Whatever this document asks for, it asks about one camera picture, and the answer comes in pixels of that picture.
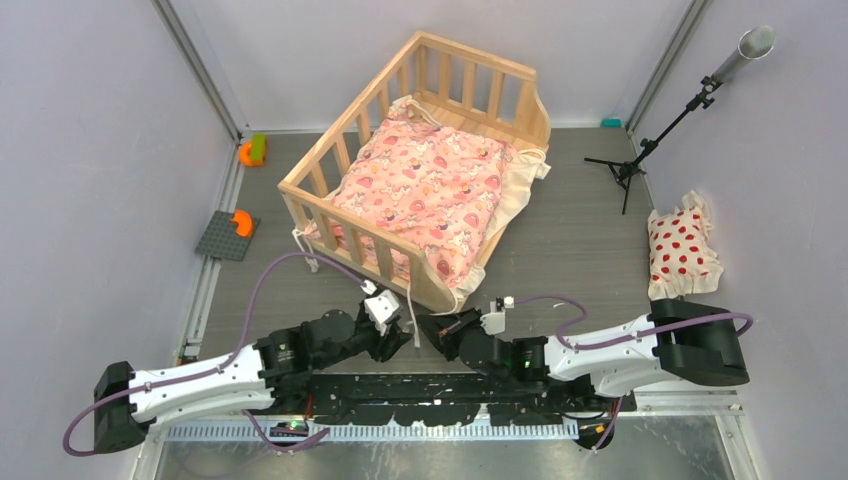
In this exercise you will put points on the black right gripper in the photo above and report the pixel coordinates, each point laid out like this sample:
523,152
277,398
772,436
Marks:
444,330

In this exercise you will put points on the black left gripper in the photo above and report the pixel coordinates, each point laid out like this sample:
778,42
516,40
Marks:
384,346

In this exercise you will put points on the pink unicorn print cushion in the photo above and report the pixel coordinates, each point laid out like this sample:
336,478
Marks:
421,207

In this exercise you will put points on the wooden slatted pet bed frame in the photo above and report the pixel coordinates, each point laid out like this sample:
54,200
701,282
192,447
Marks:
461,86

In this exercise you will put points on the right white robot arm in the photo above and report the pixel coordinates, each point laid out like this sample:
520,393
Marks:
677,339

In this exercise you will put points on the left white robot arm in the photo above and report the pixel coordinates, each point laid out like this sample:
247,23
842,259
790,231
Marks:
270,372

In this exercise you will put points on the orange arch toy block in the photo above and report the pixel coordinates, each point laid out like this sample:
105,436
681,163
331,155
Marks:
244,223

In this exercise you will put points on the grey building block plate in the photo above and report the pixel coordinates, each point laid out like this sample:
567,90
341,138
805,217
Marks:
219,240

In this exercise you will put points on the orange and green toy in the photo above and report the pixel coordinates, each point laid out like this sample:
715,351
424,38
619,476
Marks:
253,152

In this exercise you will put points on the white strawberry print pillow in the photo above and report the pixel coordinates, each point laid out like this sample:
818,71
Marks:
681,261

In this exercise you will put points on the small teal block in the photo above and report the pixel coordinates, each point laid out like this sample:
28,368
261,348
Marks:
611,123

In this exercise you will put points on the microphone on black stand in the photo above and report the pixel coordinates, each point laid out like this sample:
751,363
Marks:
752,45

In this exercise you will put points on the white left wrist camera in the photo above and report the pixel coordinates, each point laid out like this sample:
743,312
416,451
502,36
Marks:
383,309

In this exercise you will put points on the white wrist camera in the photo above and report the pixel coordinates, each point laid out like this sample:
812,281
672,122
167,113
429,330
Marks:
494,322
383,309

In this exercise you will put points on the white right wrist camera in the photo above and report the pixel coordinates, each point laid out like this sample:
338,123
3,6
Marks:
494,322

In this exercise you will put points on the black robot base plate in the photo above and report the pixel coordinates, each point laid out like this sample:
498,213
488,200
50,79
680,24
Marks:
437,400

